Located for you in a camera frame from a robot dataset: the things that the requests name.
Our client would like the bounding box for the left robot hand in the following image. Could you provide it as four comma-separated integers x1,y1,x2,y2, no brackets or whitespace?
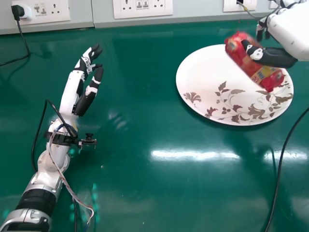
58,43,105,118

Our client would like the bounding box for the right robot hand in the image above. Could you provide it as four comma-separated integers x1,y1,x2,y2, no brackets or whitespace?
240,0,309,70

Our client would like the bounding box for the red biscuit packet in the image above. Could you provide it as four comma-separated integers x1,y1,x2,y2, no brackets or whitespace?
224,30,288,93

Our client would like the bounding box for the plate with brown leaf pattern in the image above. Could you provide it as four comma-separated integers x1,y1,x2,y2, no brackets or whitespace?
175,43,295,126

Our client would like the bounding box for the white socket strip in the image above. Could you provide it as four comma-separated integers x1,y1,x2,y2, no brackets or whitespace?
11,0,71,26
223,0,257,13
112,0,173,20

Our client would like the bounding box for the white plug adapter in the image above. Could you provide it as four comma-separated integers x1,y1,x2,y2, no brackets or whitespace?
19,3,33,21

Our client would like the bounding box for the black cable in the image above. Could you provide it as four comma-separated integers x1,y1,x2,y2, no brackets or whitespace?
264,107,309,232
31,99,78,172

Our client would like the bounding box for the thin cable with gold connector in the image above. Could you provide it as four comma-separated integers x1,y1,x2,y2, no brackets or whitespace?
236,0,281,19

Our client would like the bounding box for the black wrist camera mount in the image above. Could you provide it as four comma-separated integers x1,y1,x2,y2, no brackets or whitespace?
44,131,98,150

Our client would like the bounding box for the multicoloured ribbon wire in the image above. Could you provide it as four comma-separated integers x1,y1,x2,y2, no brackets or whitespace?
47,125,95,227

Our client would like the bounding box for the black plug with cable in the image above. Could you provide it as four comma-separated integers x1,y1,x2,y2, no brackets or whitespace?
0,5,31,67

